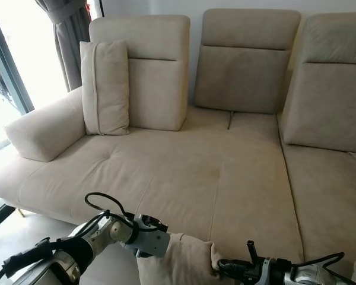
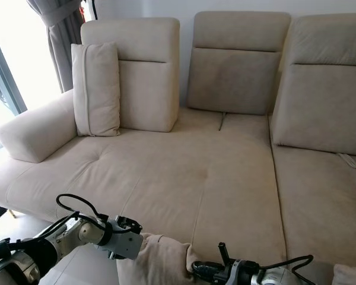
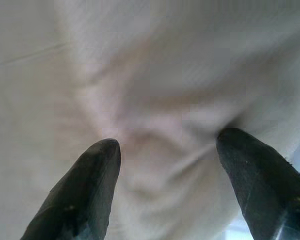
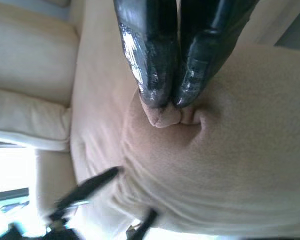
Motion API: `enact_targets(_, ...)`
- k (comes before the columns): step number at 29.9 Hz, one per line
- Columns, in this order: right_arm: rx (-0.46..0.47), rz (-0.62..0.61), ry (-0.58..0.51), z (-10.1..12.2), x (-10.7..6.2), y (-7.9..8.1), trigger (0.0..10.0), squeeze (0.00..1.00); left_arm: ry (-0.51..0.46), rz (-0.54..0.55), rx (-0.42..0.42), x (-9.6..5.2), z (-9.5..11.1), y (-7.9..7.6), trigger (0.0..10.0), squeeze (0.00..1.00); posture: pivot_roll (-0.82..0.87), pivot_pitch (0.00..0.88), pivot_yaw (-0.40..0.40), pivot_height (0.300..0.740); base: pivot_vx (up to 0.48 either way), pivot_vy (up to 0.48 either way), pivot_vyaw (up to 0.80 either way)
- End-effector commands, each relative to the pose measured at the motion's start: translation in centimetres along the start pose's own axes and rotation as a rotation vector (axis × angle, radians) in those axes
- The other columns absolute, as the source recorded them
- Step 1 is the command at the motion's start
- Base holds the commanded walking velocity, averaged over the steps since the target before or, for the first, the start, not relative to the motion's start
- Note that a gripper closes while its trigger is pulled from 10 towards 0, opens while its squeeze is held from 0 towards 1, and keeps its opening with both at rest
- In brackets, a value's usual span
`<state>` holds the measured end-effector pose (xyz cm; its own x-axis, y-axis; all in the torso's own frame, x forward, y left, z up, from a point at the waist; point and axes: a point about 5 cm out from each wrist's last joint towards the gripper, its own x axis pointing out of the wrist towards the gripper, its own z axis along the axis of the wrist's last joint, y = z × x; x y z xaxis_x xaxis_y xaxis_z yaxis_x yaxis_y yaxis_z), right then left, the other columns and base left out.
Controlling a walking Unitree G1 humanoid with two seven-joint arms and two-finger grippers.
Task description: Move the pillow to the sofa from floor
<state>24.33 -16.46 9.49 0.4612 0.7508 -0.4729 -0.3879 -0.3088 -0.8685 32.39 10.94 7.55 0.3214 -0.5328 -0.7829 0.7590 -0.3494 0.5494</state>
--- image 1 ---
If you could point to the beige upright cushion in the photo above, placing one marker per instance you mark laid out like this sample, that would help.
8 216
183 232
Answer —
105 89

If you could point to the gold sofa leg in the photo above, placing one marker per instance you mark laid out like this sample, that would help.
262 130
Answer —
19 212

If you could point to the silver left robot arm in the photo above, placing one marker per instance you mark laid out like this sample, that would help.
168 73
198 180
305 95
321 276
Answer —
104 236

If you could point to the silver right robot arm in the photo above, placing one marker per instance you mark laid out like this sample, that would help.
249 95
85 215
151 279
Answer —
317 278

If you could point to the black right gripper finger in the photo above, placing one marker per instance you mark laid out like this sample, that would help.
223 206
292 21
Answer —
230 269

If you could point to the beige fabric sofa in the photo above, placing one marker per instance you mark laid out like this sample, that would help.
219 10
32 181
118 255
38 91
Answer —
196 172

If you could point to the black window frame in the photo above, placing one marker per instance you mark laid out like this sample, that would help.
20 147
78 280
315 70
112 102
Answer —
12 71

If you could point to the beige pillow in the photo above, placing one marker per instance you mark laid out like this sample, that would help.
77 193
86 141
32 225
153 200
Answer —
178 264

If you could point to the brown curtain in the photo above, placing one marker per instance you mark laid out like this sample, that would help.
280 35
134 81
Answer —
71 41

